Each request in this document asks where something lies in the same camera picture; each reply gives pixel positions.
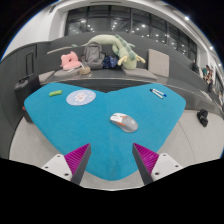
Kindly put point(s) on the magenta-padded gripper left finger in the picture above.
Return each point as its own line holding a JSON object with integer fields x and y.
{"x": 76, "y": 160}

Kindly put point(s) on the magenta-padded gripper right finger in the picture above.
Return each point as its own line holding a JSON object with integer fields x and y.
{"x": 148, "y": 160}

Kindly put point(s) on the grey and white computer mouse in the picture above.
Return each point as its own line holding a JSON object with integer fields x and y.
{"x": 126, "y": 122}

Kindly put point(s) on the round light blue mouse pad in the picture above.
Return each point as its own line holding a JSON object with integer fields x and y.
{"x": 81, "y": 97}

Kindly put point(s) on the blue-capped white marker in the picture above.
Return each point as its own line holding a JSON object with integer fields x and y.
{"x": 160, "y": 92}

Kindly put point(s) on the black bag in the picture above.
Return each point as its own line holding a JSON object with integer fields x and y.
{"x": 202, "y": 117}

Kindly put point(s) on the green eraser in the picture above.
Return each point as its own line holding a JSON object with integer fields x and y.
{"x": 55, "y": 93}

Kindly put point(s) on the grey tiered bench seating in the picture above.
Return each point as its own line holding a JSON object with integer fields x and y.
{"x": 100, "y": 83}

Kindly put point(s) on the black hard case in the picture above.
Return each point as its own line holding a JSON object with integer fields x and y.
{"x": 26, "y": 88}

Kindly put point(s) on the flat grey seat cushion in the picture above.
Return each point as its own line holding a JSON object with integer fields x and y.
{"x": 138, "y": 73}
{"x": 46, "y": 76}
{"x": 65, "y": 72}

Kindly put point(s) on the tan twine ball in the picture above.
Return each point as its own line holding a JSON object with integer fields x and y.
{"x": 85, "y": 70}

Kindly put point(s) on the upright grey seat cushion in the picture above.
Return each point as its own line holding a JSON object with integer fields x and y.
{"x": 158, "y": 62}

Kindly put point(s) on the pink plush cushion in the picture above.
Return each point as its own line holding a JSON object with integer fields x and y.
{"x": 70, "y": 61}

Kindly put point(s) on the person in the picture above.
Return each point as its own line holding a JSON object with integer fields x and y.
{"x": 208, "y": 76}

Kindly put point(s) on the navy blue patterned bag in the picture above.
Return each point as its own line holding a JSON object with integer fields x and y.
{"x": 110, "y": 62}

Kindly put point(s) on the grey backpack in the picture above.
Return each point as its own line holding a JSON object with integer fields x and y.
{"x": 93, "y": 55}

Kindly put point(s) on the green dragon plush toy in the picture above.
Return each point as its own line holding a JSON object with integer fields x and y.
{"x": 125, "y": 51}

